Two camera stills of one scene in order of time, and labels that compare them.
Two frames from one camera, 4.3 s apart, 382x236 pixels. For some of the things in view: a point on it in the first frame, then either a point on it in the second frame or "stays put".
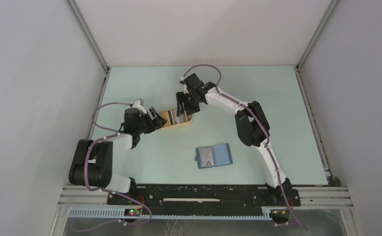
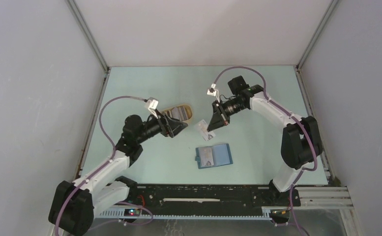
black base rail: [168, 200] stays put
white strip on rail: [191, 200] stays put
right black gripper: [181, 98] to [220, 118]
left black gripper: [155, 124] to [170, 127]
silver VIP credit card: [206, 158] stays put
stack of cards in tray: [171, 116] stays put
